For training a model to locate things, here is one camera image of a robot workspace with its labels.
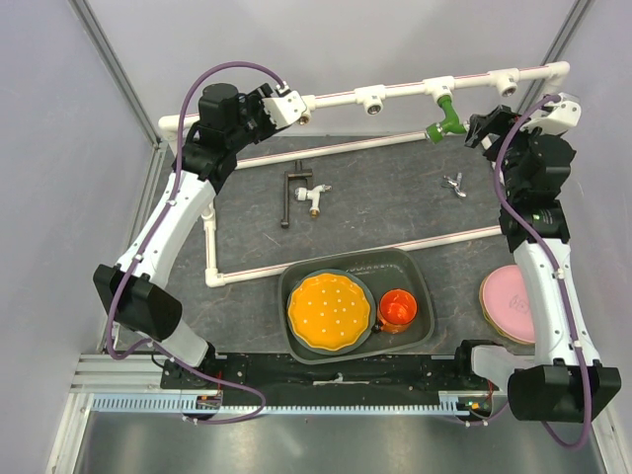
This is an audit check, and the chrome metal faucet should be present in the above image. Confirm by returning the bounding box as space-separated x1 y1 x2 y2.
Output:
442 172 467 198

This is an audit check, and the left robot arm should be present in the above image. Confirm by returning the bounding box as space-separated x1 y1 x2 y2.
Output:
93 83 306 388

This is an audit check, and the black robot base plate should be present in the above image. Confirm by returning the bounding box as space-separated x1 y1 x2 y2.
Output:
201 353 502 394

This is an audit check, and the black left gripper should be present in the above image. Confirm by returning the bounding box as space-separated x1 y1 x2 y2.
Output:
227 84 283 153

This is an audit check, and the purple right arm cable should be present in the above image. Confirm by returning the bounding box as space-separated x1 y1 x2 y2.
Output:
493 93 593 451

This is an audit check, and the light blue cable duct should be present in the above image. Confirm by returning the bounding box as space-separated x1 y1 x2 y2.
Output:
91 393 469 416

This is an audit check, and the orange mug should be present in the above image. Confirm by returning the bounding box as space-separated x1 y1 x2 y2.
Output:
372 288 418 334

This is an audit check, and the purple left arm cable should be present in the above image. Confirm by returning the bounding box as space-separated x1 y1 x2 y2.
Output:
106 59 290 426

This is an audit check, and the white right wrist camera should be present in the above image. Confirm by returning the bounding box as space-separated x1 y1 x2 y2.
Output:
521 93 582 136

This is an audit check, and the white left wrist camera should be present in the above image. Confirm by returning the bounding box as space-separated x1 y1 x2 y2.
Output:
263 83 308 129

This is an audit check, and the dark bronze faucet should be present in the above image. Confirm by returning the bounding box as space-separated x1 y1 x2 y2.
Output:
280 160 314 229

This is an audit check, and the dark grey plastic tray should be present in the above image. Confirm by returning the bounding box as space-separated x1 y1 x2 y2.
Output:
277 249 435 365

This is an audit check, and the grey plate under yellow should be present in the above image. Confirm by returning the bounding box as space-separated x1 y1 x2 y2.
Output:
285 269 381 356

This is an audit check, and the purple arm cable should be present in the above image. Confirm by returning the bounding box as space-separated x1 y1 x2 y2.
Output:
106 59 290 426
493 93 593 451

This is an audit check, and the green plastic water faucet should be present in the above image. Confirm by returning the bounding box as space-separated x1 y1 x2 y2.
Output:
426 95 466 143

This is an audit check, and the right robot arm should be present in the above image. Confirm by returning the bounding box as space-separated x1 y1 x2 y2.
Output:
451 95 621 423

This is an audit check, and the green plate under pink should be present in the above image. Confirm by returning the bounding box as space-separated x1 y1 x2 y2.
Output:
479 292 527 345

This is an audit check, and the aluminium frame post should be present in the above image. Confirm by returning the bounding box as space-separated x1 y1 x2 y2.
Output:
67 0 163 147
503 0 596 137

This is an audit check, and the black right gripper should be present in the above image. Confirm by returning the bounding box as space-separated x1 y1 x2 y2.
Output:
467 105 547 198

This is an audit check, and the white plastic faucet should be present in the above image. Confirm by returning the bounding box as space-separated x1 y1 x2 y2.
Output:
294 185 332 218

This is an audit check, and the aluminium frame post left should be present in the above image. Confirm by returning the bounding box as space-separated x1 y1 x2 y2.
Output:
67 0 163 147

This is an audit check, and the yellow dotted plate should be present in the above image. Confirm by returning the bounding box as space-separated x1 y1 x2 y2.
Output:
286 272 372 355

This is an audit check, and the white PVC pipe frame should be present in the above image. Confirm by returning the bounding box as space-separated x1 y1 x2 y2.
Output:
184 61 571 288

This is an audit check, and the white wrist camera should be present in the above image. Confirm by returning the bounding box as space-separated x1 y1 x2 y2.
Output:
263 83 308 129
521 93 582 136

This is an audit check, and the aluminium frame post right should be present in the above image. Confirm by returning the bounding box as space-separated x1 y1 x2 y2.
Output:
503 0 596 137

